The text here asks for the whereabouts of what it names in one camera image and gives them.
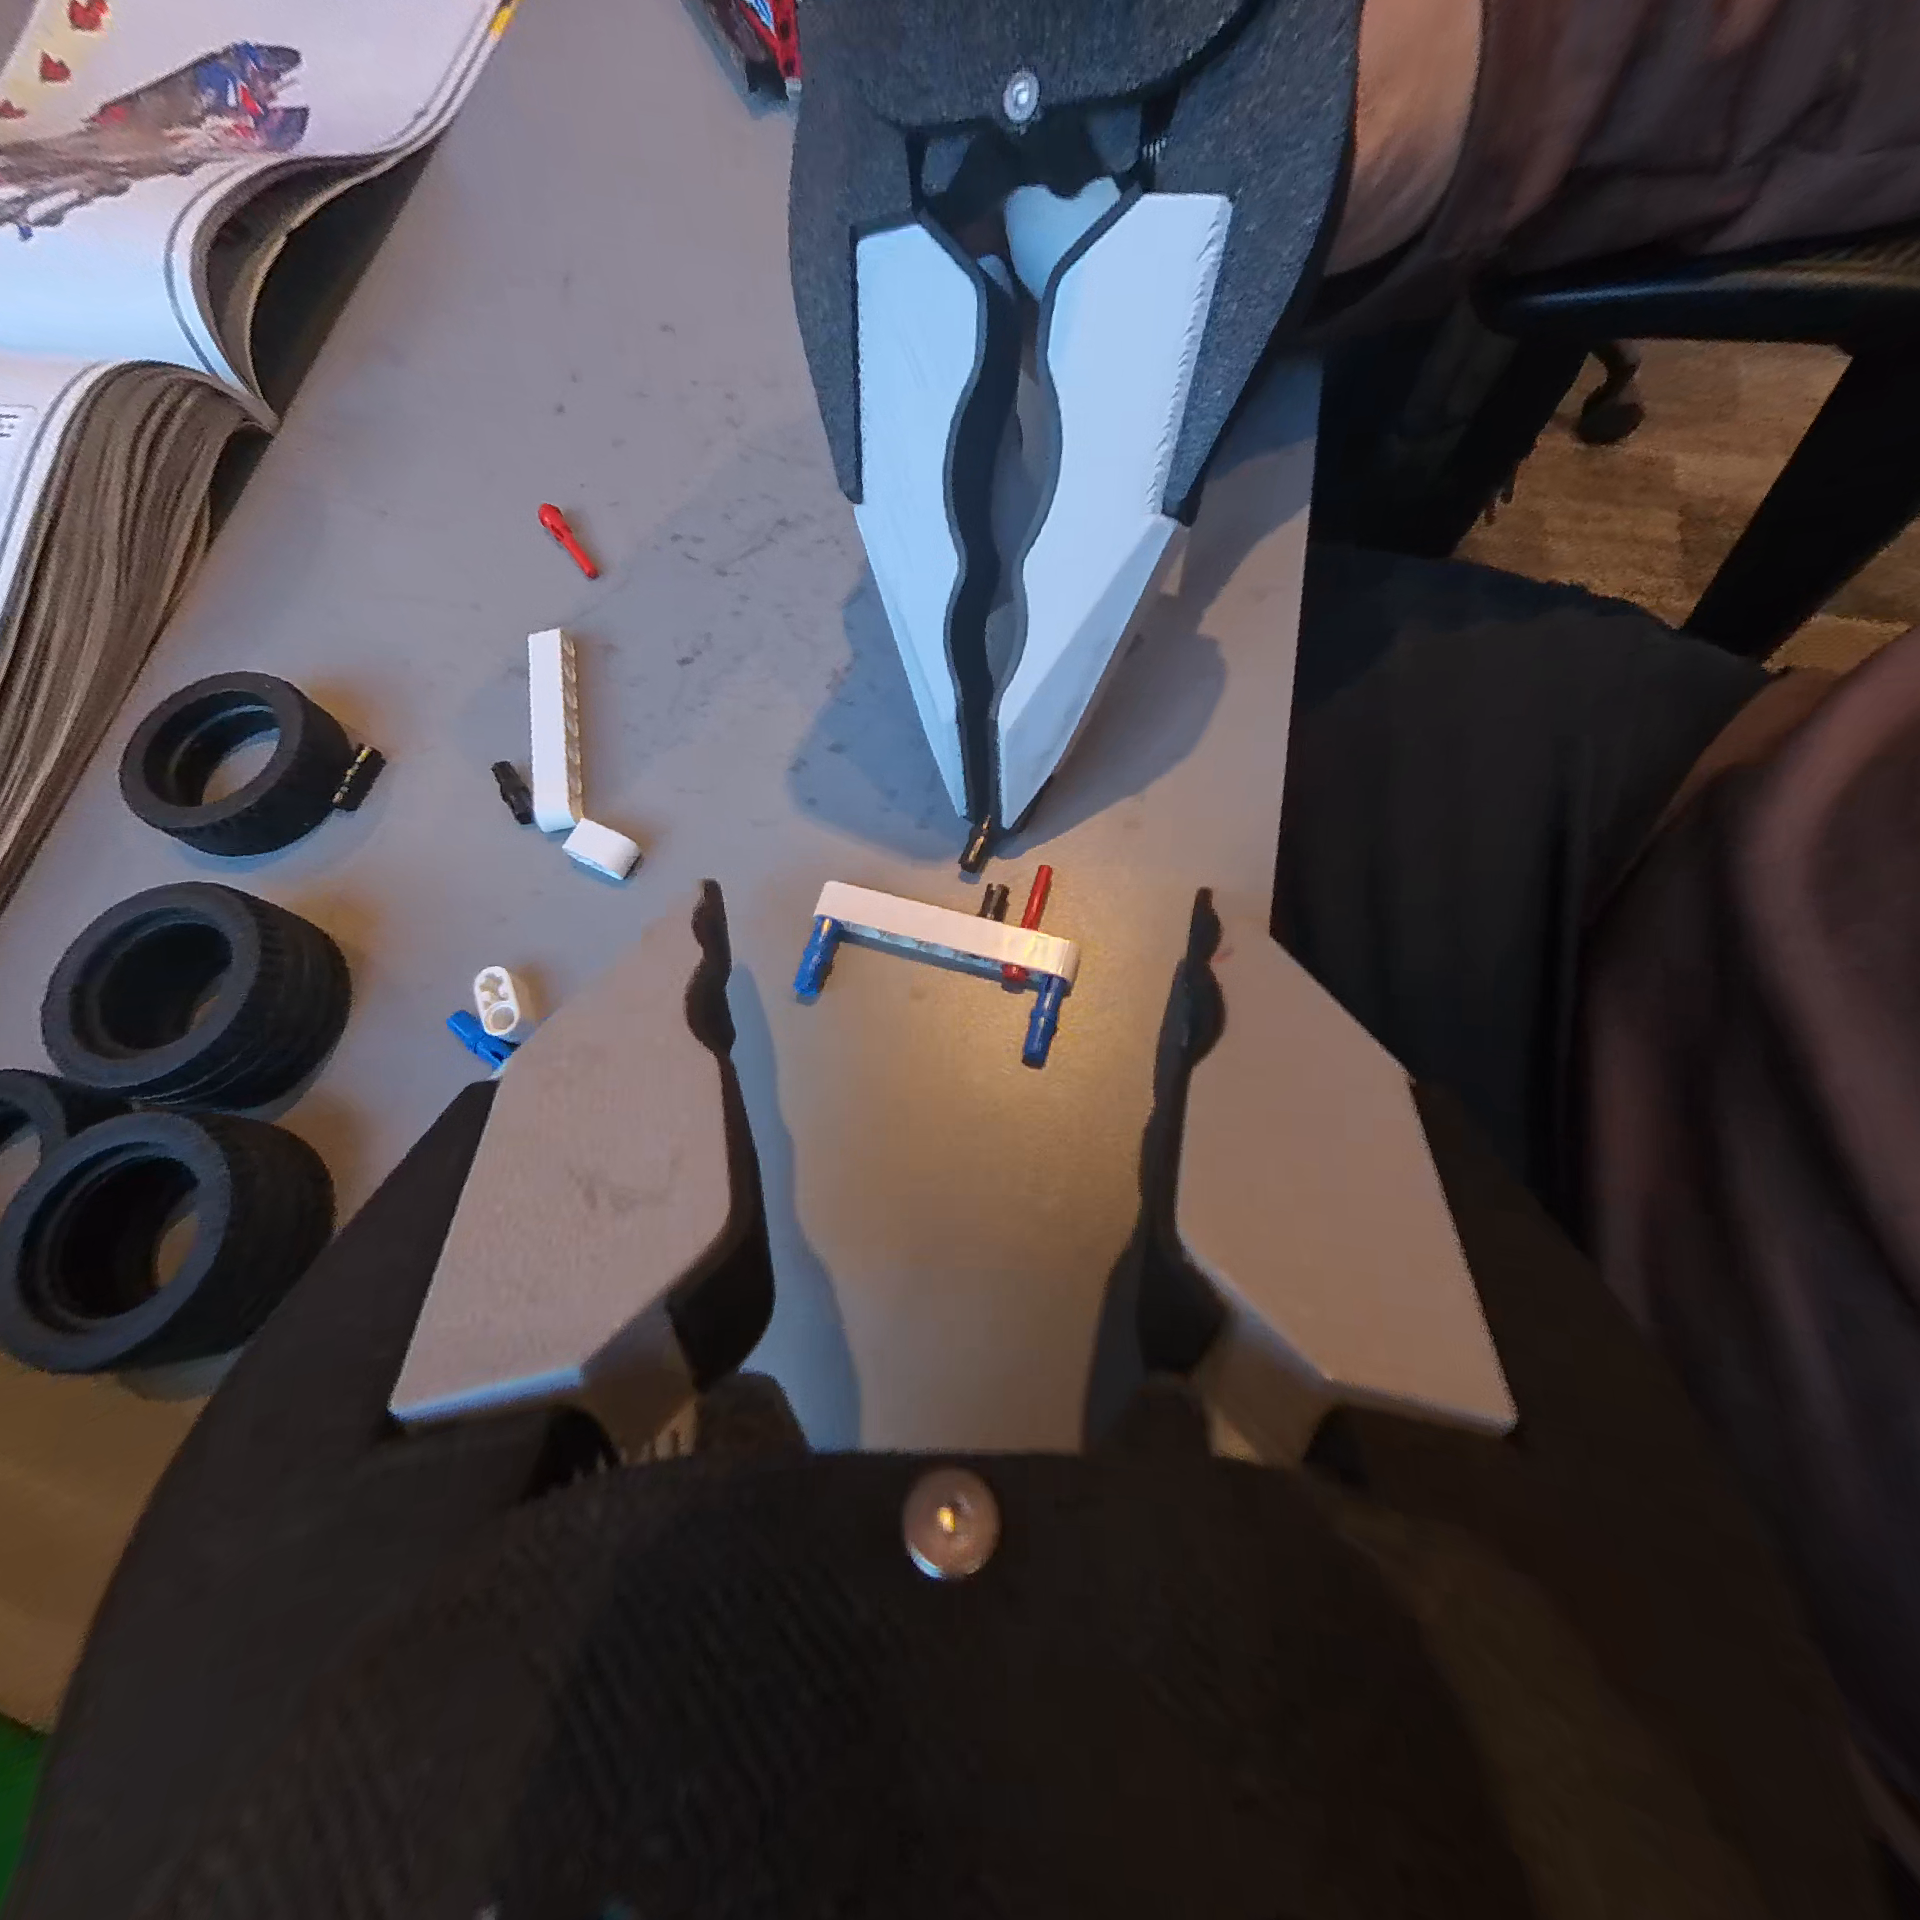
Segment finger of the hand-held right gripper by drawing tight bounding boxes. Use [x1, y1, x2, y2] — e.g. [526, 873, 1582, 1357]
[993, 192, 1239, 830]
[852, 206, 1021, 825]

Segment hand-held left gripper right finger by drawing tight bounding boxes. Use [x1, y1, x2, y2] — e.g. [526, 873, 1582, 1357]
[1139, 887, 1522, 1468]

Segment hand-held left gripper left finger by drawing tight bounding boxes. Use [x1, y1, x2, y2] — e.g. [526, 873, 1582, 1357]
[383, 878, 779, 1468]

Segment white toy beam with pins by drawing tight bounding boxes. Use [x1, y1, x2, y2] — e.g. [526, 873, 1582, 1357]
[813, 878, 1083, 989]

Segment person's right forearm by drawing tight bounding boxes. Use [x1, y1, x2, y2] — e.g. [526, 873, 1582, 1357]
[1318, 0, 1920, 285]

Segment grey desk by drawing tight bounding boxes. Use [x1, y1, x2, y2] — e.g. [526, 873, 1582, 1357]
[0, 0, 1326, 1726]

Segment black rubber toy tire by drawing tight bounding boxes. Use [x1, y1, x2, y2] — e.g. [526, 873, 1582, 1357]
[116, 670, 363, 859]
[39, 880, 355, 1119]
[0, 1107, 339, 1373]
[0, 1067, 139, 1188]

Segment colourful printed box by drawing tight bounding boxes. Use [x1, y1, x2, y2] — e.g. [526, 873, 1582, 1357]
[683, 0, 804, 102]

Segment black office chair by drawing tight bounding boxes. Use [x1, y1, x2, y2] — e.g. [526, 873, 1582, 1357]
[1320, 239, 1920, 661]

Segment person's black trousers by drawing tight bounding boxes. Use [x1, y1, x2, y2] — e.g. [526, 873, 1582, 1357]
[1272, 543, 1786, 1231]

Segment long white toy beam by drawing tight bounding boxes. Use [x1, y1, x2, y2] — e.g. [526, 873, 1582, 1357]
[526, 627, 596, 834]

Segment person's brown shirt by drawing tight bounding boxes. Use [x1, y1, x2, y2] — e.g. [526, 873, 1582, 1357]
[1577, 629, 1920, 1801]

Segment open instruction booklet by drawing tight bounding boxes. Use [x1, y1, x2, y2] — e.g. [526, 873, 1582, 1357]
[0, 0, 513, 909]

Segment green plastic box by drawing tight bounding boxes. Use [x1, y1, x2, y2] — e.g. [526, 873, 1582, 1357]
[0, 1710, 51, 1920]

